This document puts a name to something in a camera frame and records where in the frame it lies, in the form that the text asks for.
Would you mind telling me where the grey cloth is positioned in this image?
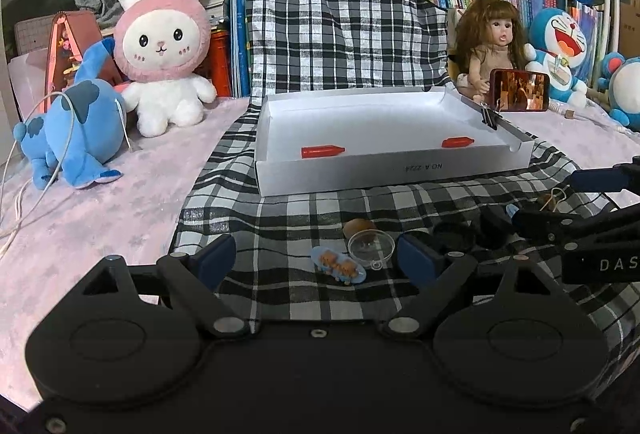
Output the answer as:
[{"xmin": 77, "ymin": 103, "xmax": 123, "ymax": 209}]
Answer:
[{"xmin": 74, "ymin": 0, "xmax": 123, "ymax": 28}]

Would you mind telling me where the pink blanket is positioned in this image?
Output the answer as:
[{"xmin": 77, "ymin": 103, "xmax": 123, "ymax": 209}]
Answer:
[{"xmin": 0, "ymin": 89, "xmax": 640, "ymax": 415}]

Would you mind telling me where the white cable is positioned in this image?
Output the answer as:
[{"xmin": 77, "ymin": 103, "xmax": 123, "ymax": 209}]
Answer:
[{"xmin": 0, "ymin": 90, "xmax": 138, "ymax": 260}]

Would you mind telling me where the pink and white bunny plush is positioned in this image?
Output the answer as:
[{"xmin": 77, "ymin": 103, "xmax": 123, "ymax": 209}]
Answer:
[{"xmin": 112, "ymin": 0, "xmax": 218, "ymax": 138}]

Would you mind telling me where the black round cap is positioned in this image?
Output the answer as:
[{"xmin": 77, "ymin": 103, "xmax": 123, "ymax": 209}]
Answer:
[{"xmin": 475, "ymin": 214, "xmax": 516, "ymax": 250}]

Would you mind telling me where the black binder clip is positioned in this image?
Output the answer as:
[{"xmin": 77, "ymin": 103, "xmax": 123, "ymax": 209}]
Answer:
[{"xmin": 474, "ymin": 104, "xmax": 503, "ymax": 131}]

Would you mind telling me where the pink plastic bag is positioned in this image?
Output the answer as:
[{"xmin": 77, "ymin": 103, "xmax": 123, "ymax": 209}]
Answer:
[{"xmin": 7, "ymin": 49, "xmax": 51, "ymax": 120}]

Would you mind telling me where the row of blue books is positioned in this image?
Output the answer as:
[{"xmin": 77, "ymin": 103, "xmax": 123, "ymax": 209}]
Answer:
[{"xmin": 231, "ymin": 0, "xmax": 266, "ymax": 98}]

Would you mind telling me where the brown nut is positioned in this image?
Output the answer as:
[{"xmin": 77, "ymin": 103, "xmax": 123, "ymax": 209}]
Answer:
[{"xmin": 343, "ymin": 218, "xmax": 378, "ymax": 240}]

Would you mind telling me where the pink grid-pattern box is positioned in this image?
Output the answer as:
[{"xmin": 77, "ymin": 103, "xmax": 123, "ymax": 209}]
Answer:
[{"xmin": 14, "ymin": 18, "xmax": 56, "ymax": 60}]

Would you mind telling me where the clear round lid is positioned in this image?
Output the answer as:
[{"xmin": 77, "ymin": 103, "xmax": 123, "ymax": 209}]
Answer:
[{"xmin": 347, "ymin": 229, "xmax": 396, "ymax": 271}]

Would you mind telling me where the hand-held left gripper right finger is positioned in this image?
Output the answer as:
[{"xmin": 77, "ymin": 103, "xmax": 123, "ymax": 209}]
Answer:
[{"xmin": 385, "ymin": 233, "xmax": 573, "ymax": 340}]

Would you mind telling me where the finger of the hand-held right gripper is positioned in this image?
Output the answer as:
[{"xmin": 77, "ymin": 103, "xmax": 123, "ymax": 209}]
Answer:
[
  {"xmin": 506, "ymin": 204, "xmax": 640, "ymax": 249},
  {"xmin": 570, "ymin": 157, "xmax": 640, "ymax": 194}
]

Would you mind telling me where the blue robot cat plush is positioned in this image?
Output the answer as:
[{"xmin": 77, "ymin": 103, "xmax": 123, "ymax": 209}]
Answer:
[{"xmin": 525, "ymin": 8, "xmax": 590, "ymax": 110}]

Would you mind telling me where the brown-haired baby doll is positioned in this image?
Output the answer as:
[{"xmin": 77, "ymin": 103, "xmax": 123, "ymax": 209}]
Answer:
[{"xmin": 452, "ymin": 0, "xmax": 538, "ymax": 104}]

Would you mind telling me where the blue spotted plush animal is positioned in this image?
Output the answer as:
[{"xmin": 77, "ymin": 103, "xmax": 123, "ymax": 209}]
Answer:
[{"xmin": 13, "ymin": 39, "xmax": 132, "ymax": 190}]

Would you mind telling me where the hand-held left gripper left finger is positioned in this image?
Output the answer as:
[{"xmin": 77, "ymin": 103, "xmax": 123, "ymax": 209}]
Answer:
[{"xmin": 80, "ymin": 234, "xmax": 248, "ymax": 340}]

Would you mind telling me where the phone in red case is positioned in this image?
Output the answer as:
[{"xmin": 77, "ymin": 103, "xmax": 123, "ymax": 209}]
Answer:
[{"xmin": 489, "ymin": 68, "xmax": 551, "ymax": 113}]

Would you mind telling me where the white cardboard box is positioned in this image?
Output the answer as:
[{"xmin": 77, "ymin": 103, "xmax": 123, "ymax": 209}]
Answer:
[{"xmin": 254, "ymin": 87, "xmax": 535, "ymax": 197}]

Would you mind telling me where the white pipe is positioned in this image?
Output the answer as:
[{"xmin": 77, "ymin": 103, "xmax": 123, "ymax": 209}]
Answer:
[{"xmin": 590, "ymin": 0, "xmax": 623, "ymax": 55}]

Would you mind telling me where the black and white plaid cloth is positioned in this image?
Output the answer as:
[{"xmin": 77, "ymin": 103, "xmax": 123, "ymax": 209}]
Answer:
[{"xmin": 170, "ymin": 0, "xmax": 640, "ymax": 390}]

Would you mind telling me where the blue and white round plush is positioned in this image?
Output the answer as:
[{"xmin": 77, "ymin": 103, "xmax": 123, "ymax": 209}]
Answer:
[{"xmin": 597, "ymin": 53, "xmax": 640, "ymax": 131}]

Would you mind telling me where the red brown bag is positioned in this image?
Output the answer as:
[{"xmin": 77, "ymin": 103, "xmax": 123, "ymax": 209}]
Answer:
[{"xmin": 45, "ymin": 11, "xmax": 123, "ymax": 110}]

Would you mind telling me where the wooden bead with string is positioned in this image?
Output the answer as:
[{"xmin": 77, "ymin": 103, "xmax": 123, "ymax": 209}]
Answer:
[{"xmin": 536, "ymin": 187, "xmax": 568, "ymax": 212}]

